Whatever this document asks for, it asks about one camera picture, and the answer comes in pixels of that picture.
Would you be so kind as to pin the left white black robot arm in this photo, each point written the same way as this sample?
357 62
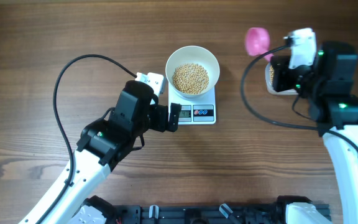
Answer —
102 145

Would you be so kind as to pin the pink plastic measuring scoop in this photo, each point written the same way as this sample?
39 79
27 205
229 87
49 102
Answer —
257 41

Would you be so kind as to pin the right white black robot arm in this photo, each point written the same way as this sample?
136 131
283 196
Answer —
324 76

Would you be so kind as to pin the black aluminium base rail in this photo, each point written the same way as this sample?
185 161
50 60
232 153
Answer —
286 209

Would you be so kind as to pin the white round bowl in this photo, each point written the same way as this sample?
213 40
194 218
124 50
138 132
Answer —
193 54

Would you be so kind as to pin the clear plastic container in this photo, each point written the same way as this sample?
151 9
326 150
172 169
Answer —
269 84

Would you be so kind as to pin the white digital kitchen scale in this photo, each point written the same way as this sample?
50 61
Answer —
194 111

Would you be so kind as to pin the pile of soybeans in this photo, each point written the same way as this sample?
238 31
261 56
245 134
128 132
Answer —
271 74

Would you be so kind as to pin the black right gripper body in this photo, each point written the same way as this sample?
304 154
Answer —
298 79

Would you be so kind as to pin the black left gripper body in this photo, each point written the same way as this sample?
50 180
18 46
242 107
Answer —
156 120

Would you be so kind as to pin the soybeans in white bowl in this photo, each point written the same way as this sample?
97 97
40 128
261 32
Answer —
190 78

